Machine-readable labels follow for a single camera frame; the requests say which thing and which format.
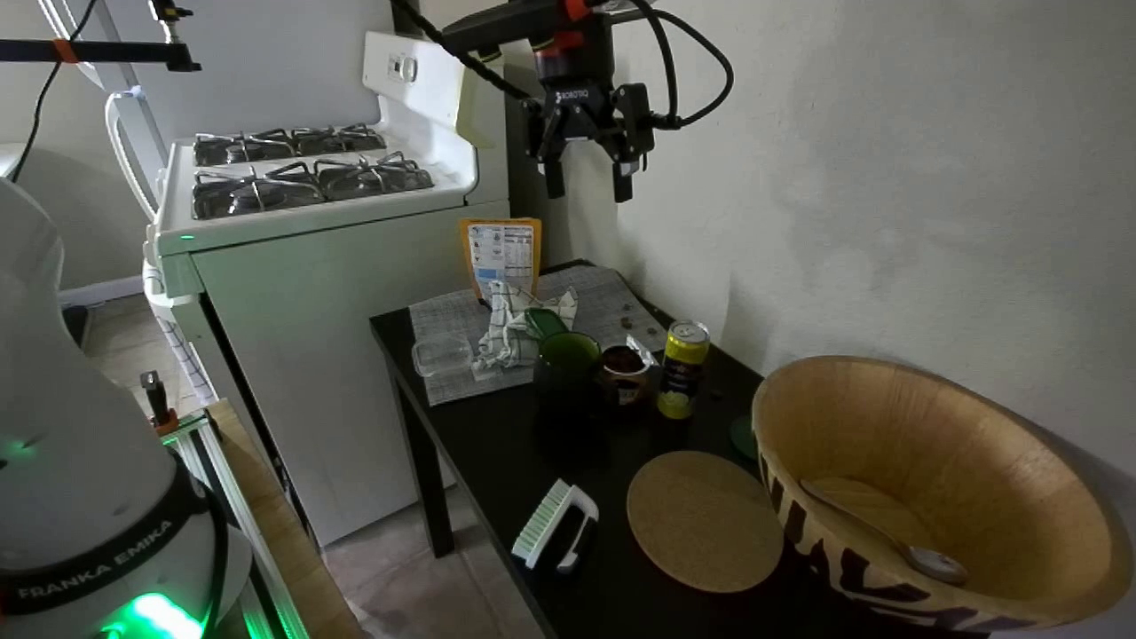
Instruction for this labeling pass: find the gray woven placemat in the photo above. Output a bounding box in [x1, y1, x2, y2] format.
[406, 264, 674, 410]

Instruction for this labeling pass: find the crumpled grey cloth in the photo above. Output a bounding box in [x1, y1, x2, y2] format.
[472, 289, 582, 373]

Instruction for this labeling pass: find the round wooden coaster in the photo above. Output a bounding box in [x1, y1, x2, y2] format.
[620, 449, 787, 596]

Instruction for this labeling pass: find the wooden robot workbench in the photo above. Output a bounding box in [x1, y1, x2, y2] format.
[155, 399, 374, 639]

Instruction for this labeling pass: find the white stove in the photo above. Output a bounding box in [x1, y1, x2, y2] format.
[104, 28, 514, 550]

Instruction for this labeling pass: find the silver spoon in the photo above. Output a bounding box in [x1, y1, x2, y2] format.
[901, 538, 973, 585]

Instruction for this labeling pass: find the green-handled utensil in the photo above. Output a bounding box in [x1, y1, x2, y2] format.
[521, 307, 569, 348]

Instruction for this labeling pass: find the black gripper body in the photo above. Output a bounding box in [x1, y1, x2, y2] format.
[527, 75, 618, 148]

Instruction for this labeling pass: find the small red-tipped black post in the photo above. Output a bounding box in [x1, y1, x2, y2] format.
[140, 369, 184, 438]

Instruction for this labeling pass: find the black table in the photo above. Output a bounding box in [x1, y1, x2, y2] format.
[371, 258, 990, 639]

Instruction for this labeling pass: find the wooden bowl with zebra pattern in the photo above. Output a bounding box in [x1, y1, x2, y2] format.
[749, 355, 1136, 632]

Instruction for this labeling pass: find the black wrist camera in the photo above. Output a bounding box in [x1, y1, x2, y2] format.
[607, 79, 662, 156]

